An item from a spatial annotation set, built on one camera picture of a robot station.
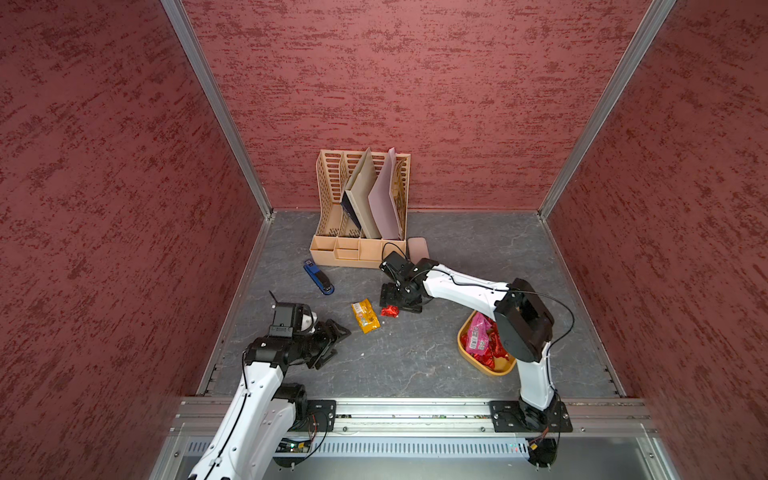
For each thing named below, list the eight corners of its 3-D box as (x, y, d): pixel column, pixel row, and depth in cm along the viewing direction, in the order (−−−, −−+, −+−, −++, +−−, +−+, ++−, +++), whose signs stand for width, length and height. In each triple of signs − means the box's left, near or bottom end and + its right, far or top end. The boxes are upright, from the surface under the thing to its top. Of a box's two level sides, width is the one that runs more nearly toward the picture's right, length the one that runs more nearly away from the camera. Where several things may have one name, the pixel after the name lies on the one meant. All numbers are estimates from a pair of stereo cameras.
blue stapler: (325, 298, 98) (323, 291, 94) (303, 269, 105) (300, 262, 101) (335, 291, 99) (333, 284, 96) (312, 264, 107) (309, 257, 103)
